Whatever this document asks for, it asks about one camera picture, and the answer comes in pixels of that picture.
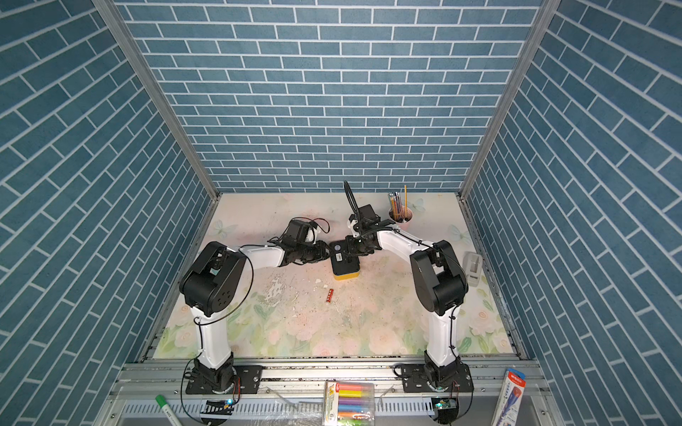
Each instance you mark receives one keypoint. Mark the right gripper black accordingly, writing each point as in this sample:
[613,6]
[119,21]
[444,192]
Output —
[351,240]

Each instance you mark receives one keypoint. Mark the pink pencil cup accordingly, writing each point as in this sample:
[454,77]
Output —
[403,220]

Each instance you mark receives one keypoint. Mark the pencils in cup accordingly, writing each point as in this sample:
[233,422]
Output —
[398,201]

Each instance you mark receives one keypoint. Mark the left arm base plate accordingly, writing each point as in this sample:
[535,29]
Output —
[201,380]

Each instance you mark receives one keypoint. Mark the yellow alarm clock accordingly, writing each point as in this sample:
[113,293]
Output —
[344,265]

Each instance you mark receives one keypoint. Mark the grey stapler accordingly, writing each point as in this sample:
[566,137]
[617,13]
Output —
[473,267]

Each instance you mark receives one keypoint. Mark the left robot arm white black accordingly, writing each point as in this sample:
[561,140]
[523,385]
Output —
[212,281]

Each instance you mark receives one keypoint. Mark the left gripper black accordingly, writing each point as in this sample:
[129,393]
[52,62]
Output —
[321,253]

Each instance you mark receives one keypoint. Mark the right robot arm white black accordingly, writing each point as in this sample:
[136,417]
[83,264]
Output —
[440,285]

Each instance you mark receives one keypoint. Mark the boxed pen package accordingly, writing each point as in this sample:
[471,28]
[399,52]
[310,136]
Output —
[508,404]

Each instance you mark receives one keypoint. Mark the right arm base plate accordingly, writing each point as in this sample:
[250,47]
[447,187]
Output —
[421,378]

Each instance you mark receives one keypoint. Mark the highlighter marker pack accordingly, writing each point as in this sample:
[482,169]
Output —
[349,403]

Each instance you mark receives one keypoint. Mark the green marker pen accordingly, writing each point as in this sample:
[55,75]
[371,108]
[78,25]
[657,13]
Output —
[167,411]

